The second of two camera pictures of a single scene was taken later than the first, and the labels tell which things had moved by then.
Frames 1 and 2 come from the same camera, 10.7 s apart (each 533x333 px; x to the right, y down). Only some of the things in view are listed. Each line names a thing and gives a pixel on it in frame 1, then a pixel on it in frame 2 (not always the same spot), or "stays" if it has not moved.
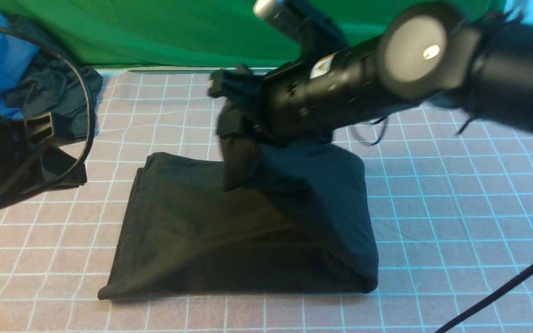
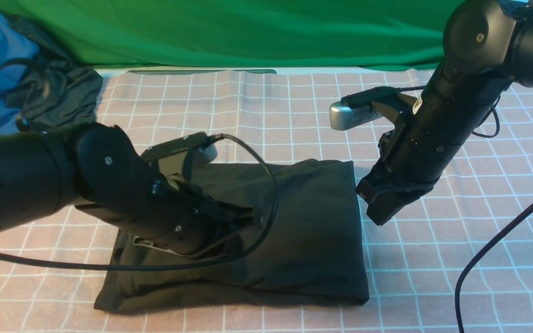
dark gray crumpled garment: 57,82 stays
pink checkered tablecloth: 455,216 stays
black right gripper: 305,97 → 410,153
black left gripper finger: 40,128 → 243,215
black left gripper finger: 56,169 → 140,241
